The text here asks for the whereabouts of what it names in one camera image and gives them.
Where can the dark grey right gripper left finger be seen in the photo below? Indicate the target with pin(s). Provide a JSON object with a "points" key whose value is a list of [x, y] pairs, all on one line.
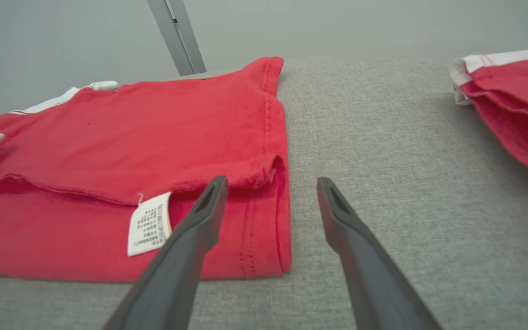
{"points": [[172, 284]]}

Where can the red cotton garment with label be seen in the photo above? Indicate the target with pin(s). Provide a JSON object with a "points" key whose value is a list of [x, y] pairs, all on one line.
{"points": [[108, 123]]}

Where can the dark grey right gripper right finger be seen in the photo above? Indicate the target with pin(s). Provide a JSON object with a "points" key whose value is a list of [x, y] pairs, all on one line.
{"points": [[378, 288]]}

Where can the red shorts with white stripe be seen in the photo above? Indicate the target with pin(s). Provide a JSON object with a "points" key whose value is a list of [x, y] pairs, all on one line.
{"points": [[520, 101]]}

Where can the grey metal post with notches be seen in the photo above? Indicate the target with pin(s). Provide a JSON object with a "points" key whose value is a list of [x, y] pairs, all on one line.
{"points": [[177, 36]]}

